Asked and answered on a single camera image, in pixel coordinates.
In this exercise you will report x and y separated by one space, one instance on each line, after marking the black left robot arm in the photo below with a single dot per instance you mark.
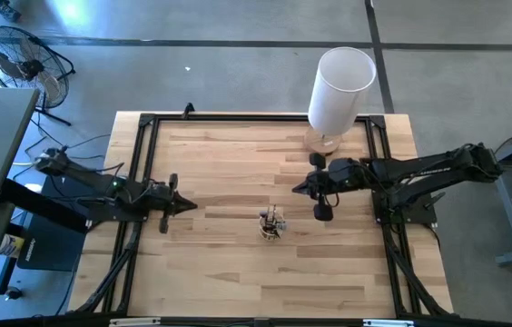
97 181

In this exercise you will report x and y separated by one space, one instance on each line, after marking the black floor fan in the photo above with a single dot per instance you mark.
29 68

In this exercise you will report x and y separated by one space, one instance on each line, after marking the dark blue box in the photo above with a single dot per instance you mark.
6 9

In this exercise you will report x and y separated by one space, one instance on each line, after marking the black computer case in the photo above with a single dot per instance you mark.
52 245

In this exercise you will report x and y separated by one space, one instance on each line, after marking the desk caster wheel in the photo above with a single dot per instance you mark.
13 293

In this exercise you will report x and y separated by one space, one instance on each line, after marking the silver metal bracket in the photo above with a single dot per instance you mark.
135 322
387 323

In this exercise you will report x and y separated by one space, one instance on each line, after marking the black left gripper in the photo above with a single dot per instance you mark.
160 199

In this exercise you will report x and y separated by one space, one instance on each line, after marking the yellow white package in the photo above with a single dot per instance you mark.
11 245

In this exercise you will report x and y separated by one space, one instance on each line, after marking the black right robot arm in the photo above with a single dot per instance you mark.
442 168

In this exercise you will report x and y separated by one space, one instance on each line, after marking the white shade wooden table lamp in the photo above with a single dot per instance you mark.
340 91

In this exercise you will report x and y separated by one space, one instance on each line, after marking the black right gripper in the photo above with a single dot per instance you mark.
344 177

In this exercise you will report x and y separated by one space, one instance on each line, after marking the black desk crossbar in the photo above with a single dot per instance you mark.
42 206

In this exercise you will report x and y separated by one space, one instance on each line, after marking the black aluminium table frame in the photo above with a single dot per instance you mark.
260 117

